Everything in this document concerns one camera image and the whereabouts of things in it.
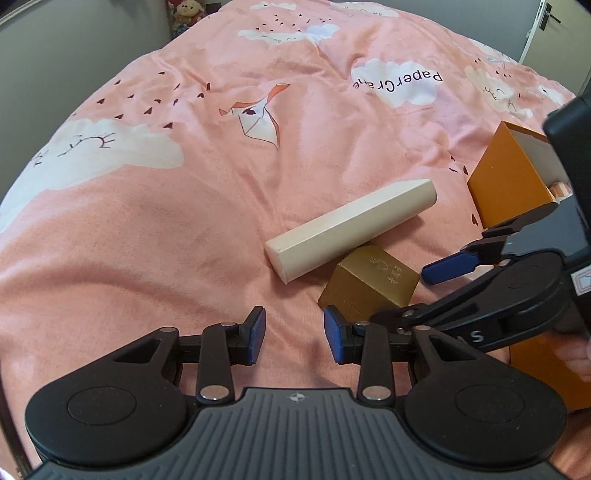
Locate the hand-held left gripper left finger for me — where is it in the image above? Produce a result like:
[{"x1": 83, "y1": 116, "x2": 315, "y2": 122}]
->
[{"x1": 111, "y1": 305, "x2": 267, "y2": 406}]

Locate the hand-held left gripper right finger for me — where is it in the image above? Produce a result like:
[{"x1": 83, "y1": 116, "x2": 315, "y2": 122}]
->
[{"x1": 323, "y1": 305, "x2": 495, "y2": 402}]

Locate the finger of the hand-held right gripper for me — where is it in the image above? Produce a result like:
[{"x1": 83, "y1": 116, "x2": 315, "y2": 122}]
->
[
  {"x1": 422, "y1": 198, "x2": 575, "y2": 286},
  {"x1": 369, "y1": 264, "x2": 509, "y2": 333}
]

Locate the gold box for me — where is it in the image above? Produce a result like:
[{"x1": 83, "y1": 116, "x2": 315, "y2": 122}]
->
[{"x1": 318, "y1": 246, "x2": 421, "y2": 321}]

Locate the orange cardboard box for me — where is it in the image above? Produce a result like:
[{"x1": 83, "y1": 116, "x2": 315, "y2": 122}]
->
[{"x1": 466, "y1": 121, "x2": 591, "y2": 414}]

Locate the long cream box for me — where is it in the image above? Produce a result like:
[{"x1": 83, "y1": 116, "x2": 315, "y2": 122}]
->
[{"x1": 264, "y1": 178, "x2": 437, "y2": 283}]

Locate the person's right hand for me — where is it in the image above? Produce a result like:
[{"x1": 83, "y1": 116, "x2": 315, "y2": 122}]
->
[{"x1": 554, "y1": 330, "x2": 591, "y2": 384}]

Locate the pink cloud print blanket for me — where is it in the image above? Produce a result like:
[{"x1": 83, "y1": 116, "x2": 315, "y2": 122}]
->
[{"x1": 0, "y1": 0, "x2": 591, "y2": 467}]

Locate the white door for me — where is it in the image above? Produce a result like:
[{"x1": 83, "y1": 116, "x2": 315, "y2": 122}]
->
[{"x1": 519, "y1": 0, "x2": 591, "y2": 95}]

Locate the plush bear toy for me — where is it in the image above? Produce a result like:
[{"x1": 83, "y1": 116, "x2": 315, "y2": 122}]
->
[{"x1": 168, "y1": 0, "x2": 206, "y2": 33}]

